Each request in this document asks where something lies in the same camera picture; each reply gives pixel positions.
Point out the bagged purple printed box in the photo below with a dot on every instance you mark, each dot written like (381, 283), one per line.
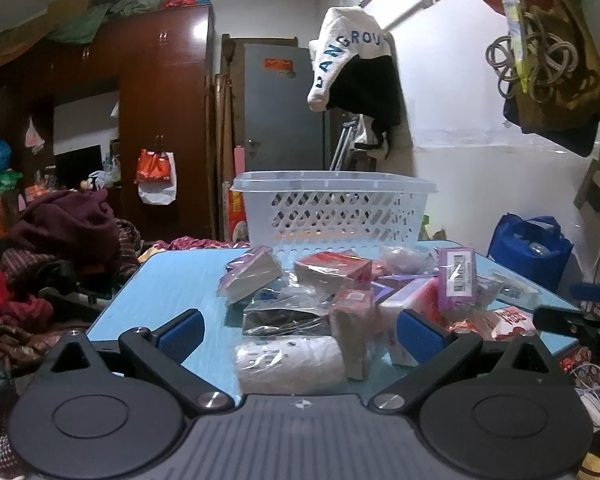
(250, 272)

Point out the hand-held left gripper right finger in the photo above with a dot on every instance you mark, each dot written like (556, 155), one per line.
(422, 336)

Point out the brown wooden wardrobe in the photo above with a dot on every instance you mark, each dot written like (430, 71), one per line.
(145, 85)

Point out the white pink pack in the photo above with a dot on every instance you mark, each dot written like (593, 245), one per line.
(395, 310)

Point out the white printed garment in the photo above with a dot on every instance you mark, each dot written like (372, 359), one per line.
(347, 35)

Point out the wooden sticks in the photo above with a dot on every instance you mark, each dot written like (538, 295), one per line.
(224, 150)

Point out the purple barcode box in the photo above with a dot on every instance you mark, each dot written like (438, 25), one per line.
(457, 275)

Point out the black television screen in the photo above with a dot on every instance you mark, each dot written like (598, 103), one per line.
(77, 167)

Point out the white hanging plastic bag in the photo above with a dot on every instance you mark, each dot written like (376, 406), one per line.
(34, 136)

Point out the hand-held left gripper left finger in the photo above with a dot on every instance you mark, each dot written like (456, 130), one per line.
(180, 336)

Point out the orange white plastic bag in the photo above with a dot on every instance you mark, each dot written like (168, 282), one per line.
(155, 172)

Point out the green cloth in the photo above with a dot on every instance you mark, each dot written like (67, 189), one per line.
(80, 22)

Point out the metal crutch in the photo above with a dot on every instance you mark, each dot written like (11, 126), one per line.
(344, 142)

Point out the blue tote bag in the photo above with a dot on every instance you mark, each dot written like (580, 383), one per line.
(525, 255)

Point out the red white snack packet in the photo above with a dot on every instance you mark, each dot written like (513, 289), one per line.
(500, 322)

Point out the dark maroon cloth pile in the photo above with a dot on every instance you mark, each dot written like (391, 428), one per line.
(65, 225)

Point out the bagged white roll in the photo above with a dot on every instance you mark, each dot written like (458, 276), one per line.
(287, 365)

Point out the dark grey bagged packet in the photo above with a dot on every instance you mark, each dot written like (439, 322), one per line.
(285, 320)

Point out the clear bag with tan contents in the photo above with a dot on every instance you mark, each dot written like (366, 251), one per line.
(407, 259)

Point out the clear plastic packet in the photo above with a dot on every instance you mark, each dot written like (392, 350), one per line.
(510, 287)

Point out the white plastic basket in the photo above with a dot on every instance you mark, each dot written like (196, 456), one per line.
(330, 210)

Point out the grey metal door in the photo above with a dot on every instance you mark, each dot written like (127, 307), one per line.
(280, 120)

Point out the brown hanging bag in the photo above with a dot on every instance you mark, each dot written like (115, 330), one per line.
(570, 110)

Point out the bagged red box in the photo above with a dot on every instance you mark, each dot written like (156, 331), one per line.
(332, 265)
(352, 325)

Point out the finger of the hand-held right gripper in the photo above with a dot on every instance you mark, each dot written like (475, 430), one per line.
(555, 320)
(587, 291)

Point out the wall power adapter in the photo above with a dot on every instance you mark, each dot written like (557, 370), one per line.
(597, 187)

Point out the black garment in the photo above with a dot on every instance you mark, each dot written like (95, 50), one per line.
(370, 90)

